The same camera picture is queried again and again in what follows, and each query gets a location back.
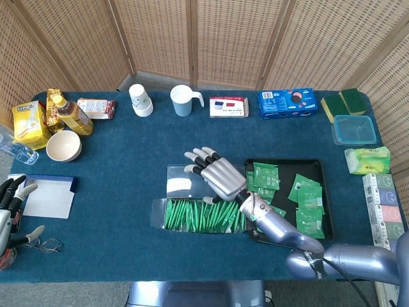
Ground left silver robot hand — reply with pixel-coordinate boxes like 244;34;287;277
0;175;47;257

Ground clear box of green sachets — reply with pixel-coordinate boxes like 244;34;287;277
150;164;249;235

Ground white blue flat box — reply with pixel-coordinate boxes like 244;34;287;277
22;174;78;220

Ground yellow carton box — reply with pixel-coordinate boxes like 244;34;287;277
12;100;52;151

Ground yellow iced tea bottle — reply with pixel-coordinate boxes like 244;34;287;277
52;95;95;137

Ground white card box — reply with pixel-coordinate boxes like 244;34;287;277
209;97;249;118

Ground blue cookie box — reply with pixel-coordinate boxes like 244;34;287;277
257;88;319;121

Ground red package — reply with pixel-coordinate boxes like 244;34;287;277
0;248;17;271

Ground thin-framed eyeglasses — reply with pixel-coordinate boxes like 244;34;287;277
24;237;65;255

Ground clear plastic water bottle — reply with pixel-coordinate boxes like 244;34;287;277
0;126;40;166

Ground cream bowl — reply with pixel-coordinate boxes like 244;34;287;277
46;130;82;162

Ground gold foil packet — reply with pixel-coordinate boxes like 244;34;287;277
46;88;66;134

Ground blue carpet table cover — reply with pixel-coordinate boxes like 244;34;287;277
0;90;409;284

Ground white brown biscuit package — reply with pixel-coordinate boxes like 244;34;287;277
77;98;116;120

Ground white paper cup stack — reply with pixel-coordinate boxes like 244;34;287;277
128;83;154;118

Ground blue-grey robot torso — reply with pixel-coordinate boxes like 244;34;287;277
127;280;266;307

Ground light blue mug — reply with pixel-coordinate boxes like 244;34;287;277
169;84;205;116

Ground wicker folding screen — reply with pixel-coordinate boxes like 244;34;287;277
0;0;409;224

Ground black plastic tray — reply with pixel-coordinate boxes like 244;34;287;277
244;159;336;241

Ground yellow green sponge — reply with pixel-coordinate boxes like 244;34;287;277
339;88;368;116
320;95;351;124

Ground clear blue-rimmed food container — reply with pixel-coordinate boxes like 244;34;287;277
330;114;378;146

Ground green wet wipe pack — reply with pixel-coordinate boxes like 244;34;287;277
344;146;392;176

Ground pastel tissue multipack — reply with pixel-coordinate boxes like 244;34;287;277
362;173;407;252

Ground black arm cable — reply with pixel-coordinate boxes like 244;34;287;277
251;191;367;307

